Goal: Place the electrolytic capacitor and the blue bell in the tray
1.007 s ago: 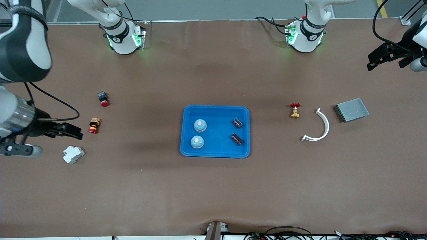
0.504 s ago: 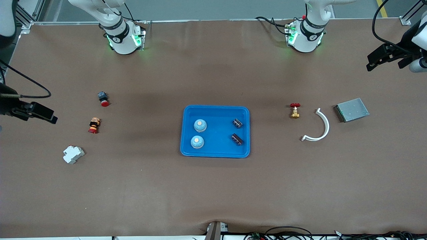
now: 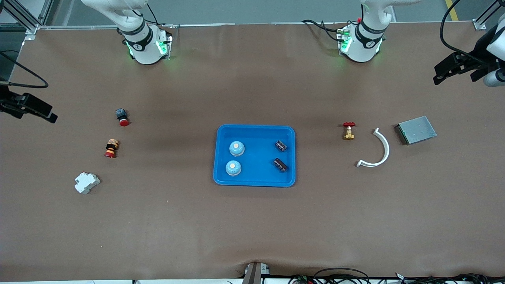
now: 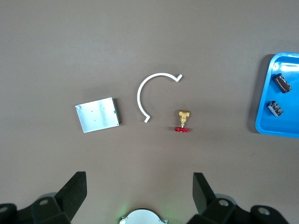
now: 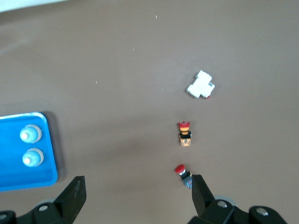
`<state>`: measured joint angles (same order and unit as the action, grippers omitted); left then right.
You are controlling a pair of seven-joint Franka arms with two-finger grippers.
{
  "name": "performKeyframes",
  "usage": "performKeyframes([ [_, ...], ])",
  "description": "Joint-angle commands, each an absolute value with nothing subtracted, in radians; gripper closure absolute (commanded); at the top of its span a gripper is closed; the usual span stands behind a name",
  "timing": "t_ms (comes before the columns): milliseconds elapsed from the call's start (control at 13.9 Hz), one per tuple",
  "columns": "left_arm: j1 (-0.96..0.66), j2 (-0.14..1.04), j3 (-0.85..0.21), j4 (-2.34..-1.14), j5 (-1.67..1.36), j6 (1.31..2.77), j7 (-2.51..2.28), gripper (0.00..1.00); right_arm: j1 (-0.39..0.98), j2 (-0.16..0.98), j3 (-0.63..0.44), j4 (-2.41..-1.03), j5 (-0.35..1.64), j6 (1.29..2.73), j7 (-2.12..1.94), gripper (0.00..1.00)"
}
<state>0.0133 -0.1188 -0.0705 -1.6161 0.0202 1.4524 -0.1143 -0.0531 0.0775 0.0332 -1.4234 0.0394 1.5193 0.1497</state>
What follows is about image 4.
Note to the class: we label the white curved plastic bracket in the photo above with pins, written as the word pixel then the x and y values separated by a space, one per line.
pixel 139 98

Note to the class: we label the blue plastic tray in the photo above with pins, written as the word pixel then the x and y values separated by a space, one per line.
pixel 289 121

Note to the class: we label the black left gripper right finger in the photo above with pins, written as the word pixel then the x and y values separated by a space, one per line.
pixel 205 200

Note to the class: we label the flat silver metal module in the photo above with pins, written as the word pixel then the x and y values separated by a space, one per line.
pixel 98 115

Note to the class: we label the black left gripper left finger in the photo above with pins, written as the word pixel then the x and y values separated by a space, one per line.
pixel 70 198

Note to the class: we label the black electrolytic capacitor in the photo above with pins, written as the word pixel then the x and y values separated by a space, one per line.
pixel 282 82
pixel 275 108

